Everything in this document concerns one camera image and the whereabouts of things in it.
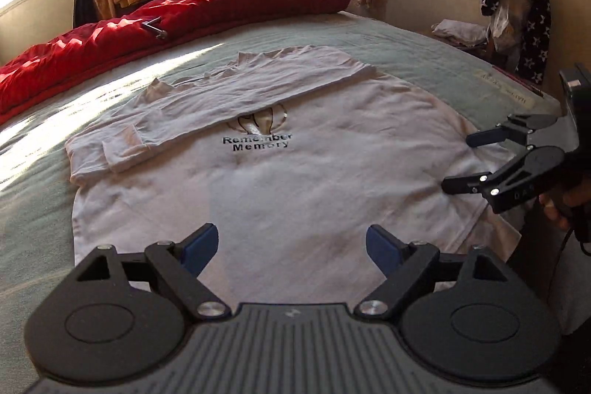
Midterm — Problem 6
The clear plastic bag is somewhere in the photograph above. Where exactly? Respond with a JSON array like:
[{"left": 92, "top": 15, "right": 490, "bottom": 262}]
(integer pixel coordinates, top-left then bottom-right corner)
[{"left": 490, "top": 0, "right": 525, "bottom": 69}]

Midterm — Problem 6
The red quilt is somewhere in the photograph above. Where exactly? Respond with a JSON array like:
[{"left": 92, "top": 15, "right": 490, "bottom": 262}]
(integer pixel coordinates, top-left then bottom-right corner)
[{"left": 0, "top": 0, "right": 354, "bottom": 113}]

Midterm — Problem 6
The black draped cloth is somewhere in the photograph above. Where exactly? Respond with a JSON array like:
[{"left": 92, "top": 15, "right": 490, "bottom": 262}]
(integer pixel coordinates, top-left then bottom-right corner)
[{"left": 74, "top": 0, "right": 95, "bottom": 28}]

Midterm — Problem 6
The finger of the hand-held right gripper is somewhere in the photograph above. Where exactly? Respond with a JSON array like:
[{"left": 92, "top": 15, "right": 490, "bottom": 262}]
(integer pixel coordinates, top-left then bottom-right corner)
[
  {"left": 466, "top": 113, "right": 561, "bottom": 148},
  {"left": 442, "top": 146, "right": 566, "bottom": 195}
]

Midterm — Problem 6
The white long-sleeve printed shirt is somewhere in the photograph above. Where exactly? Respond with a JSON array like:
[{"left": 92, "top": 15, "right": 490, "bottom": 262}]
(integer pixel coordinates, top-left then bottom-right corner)
[{"left": 65, "top": 44, "right": 522, "bottom": 307}]

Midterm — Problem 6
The person's right hand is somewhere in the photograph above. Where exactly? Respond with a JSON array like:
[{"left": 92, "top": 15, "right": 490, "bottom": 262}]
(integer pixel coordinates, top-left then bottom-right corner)
[{"left": 538, "top": 179, "right": 591, "bottom": 231}]

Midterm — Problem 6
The pile of light clothes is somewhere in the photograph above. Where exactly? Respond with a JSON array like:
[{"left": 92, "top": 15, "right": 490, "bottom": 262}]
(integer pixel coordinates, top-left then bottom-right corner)
[{"left": 431, "top": 19, "right": 490, "bottom": 48}]

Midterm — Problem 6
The bed with green plaid sheet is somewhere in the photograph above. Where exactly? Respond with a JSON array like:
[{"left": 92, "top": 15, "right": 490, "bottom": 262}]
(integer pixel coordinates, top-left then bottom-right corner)
[{"left": 0, "top": 8, "right": 564, "bottom": 376}]

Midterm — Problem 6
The dark star-print cloth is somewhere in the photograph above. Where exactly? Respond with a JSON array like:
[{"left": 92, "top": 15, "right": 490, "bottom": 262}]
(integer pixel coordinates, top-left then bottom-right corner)
[{"left": 479, "top": 0, "right": 552, "bottom": 85}]

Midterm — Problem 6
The metal clamp tool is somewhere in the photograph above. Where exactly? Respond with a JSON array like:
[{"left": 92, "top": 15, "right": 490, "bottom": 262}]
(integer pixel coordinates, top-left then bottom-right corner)
[{"left": 142, "top": 18, "right": 169, "bottom": 40}]

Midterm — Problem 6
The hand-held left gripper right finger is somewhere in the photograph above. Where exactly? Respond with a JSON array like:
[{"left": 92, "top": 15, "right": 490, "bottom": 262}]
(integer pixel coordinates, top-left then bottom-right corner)
[{"left": 353, "top": 224, "right": 513, "bottom": 323}]

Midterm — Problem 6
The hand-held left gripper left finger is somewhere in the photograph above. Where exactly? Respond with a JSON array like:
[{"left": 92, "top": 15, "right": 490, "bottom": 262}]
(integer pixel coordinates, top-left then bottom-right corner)
[{"left": 74, "top": 222, "right": 232, "bottom": 321}]

